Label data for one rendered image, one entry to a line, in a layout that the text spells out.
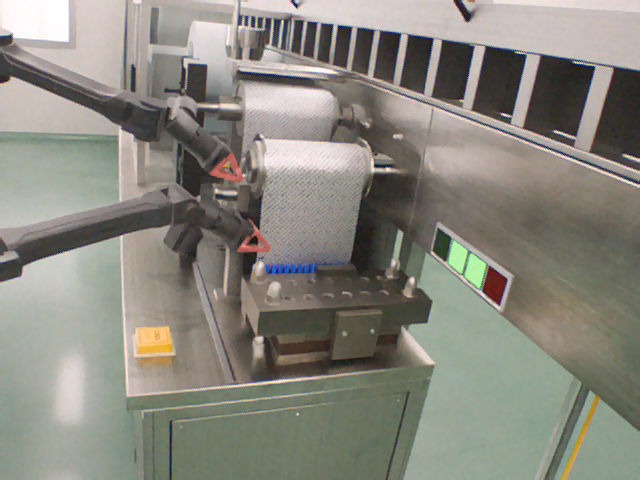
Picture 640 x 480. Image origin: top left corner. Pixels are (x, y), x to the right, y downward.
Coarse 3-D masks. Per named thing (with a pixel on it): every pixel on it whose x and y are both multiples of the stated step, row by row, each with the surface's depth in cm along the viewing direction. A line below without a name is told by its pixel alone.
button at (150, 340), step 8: (136, 328) 113; (144, 328) 113; (152, 328) 114; (160, 328) 114; (168, 328) 115; (136, 336) 111; (144, 336) 111; (152, 336) 111; (160, 336) 111; (168, 336) 112; (144, 344) 108; (152, 344) 109; (160, 344) 109; (168, 344) 110; (144, 352) 108; (152, 352) 109; (160, 352) 110; (168, 352) 110
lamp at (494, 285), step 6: (492, 270) 94; (492, 276) 94; (498, 276) 93; (486, 282) 96; (492, 282) 94; (498, 282) 93; (504, 282) 91; (486, 288) 96; (492, 288) 94; (498, 288) 93; (486, 294) 96; (492, 294) 94; (498, 294) 93; (498, 300) 93
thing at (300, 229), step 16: (272, 208) 120; (288, 208) 121; (304, 208) 122; (320, 208) 124; (336, 208) 125; (352, 208) 127; (272, 224) 121; (288, 224) 123; (304, 224) 124; (320, 224) 125; (336, 224) 127; (352, 224) 128; (272, 240) 123; (288, 240) 124; (304, 240) 126; (320, 240) 127; (336, 240) 129; (352, 240) 130; (272, 256) 125; (288, 256) 126; (304, 256) 127; (320, 256) 129; (336, 256) 130
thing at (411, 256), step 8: (408, 240) 155; (400, 248) 159; (408, 248) 155; (416, 248) 154; (400, 256) 159; (408, 256) 155; (416, 256) 156; (424, 256) 157; (400, 264) 159; (408, 264) 156; (416, 264) 157; (408, 272) 157; (416, 272) 158; (408, 328) 166
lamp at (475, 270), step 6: (474, 258) 99; (468, 264) 101; (474, 264) 99; (480, 264) 98; (468, 270) 101; (474, 270) 99; (480, 270) 98; (468, 276) 101; (474, 276) 99; (480, 276) 98; (474, 282) 99; (480, 282) 98
